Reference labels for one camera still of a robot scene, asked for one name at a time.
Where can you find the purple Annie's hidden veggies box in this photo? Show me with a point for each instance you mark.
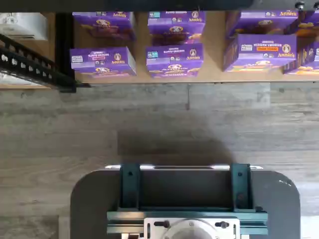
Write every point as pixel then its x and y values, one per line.
pixel 261 51

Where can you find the black perforated shelf beam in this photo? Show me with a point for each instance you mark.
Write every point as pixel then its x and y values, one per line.
pixel 27 62

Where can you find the grey cart top plate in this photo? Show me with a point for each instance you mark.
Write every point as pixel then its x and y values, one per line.
pixel 92 199

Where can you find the silver mounting plate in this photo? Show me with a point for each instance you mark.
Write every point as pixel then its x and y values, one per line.
pixel 154 231

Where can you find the white carton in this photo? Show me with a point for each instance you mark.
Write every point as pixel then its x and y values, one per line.
pixel 22 26

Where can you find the green metal frame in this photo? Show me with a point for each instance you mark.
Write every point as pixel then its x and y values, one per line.
pixel 129 189

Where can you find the black metal shelf post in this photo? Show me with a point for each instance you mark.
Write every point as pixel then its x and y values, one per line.
pixel 63 49

